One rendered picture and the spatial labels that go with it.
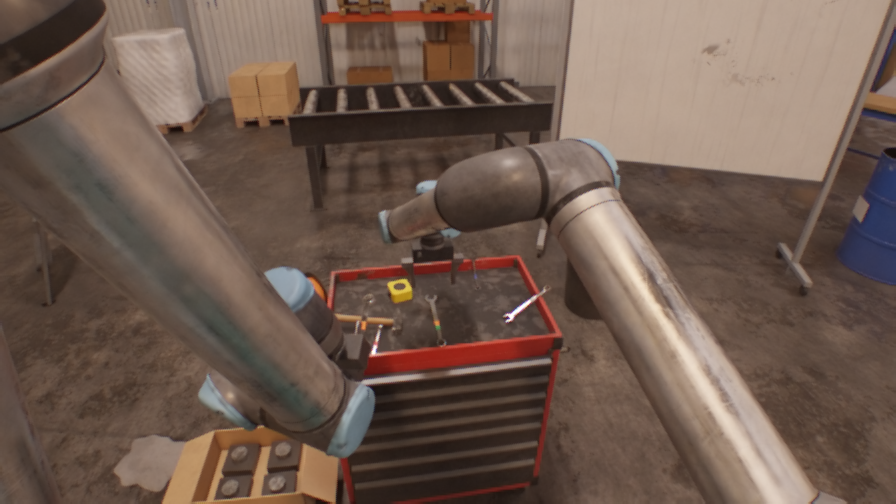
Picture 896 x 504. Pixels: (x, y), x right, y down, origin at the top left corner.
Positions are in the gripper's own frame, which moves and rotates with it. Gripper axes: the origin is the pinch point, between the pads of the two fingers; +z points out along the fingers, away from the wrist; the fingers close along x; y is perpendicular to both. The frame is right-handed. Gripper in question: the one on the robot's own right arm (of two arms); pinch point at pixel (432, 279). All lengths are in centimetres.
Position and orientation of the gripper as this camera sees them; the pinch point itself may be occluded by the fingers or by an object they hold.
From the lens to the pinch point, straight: 150.1
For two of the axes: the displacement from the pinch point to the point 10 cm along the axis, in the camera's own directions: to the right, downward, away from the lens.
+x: 9.9, -0.8, 1.5
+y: 1.7, 4.4, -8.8
